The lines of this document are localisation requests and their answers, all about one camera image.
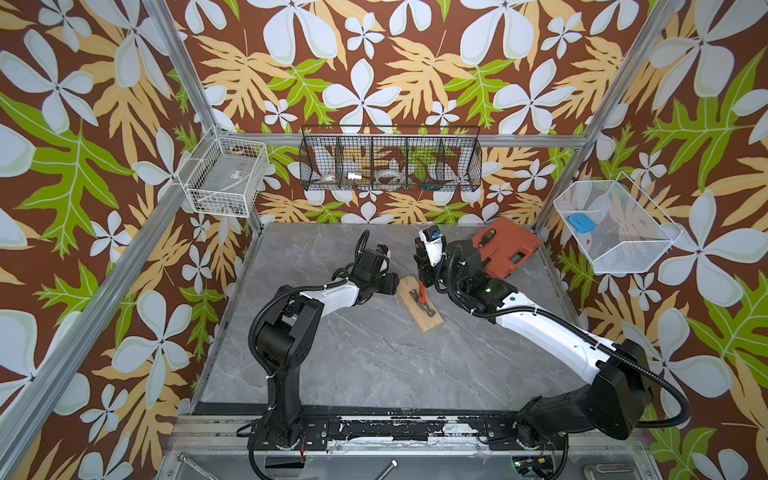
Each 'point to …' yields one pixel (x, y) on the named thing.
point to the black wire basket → (390, 158)
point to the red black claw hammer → (421, 298)
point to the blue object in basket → (582, 222)
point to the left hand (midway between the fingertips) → (393, 275)
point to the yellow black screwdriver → (490, 234)
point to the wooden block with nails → (421, 321)
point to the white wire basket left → (224, 176)
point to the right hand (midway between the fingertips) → (416, 253)
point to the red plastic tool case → (503, 245)
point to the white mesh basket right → (618, 228)
